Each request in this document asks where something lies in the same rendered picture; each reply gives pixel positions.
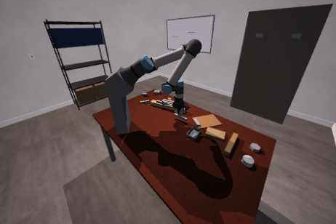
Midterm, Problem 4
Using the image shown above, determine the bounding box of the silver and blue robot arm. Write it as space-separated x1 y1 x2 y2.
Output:
120 39 202 98

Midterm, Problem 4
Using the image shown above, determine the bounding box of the light brown wooden board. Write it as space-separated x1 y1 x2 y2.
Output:
205 127 225 141

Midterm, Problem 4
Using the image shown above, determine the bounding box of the tan wooden bar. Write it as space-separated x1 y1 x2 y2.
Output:
224 133 238 156

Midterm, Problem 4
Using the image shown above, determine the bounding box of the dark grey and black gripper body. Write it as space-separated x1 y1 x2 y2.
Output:
173 96 183 110

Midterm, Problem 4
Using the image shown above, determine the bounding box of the tan flat board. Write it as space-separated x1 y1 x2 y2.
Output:
192 114 222 129

